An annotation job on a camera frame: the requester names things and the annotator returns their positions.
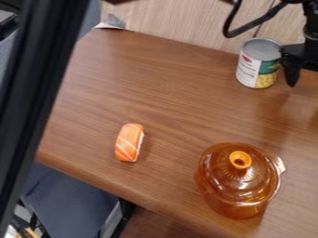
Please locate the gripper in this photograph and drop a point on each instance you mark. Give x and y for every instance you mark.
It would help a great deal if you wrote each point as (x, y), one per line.
(303, 53)

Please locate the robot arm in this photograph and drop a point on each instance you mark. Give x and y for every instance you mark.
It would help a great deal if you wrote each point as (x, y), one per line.
(310, 18)

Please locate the silver can with corn label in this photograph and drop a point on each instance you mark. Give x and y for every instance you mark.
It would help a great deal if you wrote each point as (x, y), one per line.
(257, 63)

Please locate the amber pot with lid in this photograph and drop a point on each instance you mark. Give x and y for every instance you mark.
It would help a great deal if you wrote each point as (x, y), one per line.
(238, 179)

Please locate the orange salmon sushi toy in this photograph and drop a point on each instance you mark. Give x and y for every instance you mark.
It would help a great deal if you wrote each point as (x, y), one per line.
(129, 142)

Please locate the black metal post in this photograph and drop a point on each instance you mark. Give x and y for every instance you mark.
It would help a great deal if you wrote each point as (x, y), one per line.
(33, 93)

